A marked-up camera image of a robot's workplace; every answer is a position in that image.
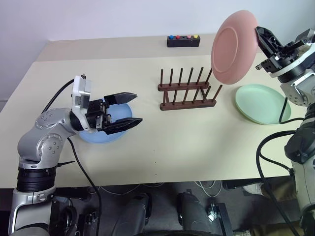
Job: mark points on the black equipment under table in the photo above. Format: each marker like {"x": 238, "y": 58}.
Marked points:
{"x": 73, "y": 214}

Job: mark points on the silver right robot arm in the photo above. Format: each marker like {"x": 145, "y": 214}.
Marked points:
{"x": 301, "y": 145}

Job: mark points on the black button box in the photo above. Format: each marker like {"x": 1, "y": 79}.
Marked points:
{"x": 183, "y": 43}

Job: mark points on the pink plate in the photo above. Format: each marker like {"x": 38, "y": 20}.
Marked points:
{"x": 231, "y": 49}

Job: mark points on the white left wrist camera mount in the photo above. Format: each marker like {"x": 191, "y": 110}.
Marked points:
{"x": 82, "y": 88}

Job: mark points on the green plate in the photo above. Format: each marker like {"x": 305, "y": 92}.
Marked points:
{"x": 261, "y": 103}

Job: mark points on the dark rounded shape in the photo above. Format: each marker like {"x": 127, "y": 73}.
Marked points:
{"x": 193, "y": 214}
{"x": 134, "y": 216}

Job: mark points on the wooden dish rack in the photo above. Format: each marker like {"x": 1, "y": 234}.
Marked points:
{"x": 187, "y": 104}

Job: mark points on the black metal frame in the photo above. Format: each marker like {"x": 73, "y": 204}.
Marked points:
{"x": 225, "y": 218}

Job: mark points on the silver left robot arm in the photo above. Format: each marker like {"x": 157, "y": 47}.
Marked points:
{"x": 46, "y": 145}

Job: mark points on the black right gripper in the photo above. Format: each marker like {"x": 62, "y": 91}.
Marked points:
{"x": 280, "y": 59}

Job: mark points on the blue plate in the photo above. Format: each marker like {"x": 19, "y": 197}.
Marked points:
{"x": 98, "y": 136}

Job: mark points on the black zip tie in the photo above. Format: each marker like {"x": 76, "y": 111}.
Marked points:
{"x": 66, "y": 163}

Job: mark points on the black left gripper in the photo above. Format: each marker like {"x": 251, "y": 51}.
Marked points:
{"x": 94, "y": 115}

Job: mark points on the white shoe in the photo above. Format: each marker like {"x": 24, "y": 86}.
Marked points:
{"x": 252, "y": 188}

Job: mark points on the black bar under table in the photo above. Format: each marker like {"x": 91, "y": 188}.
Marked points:
{"x": 241, "y": 184}

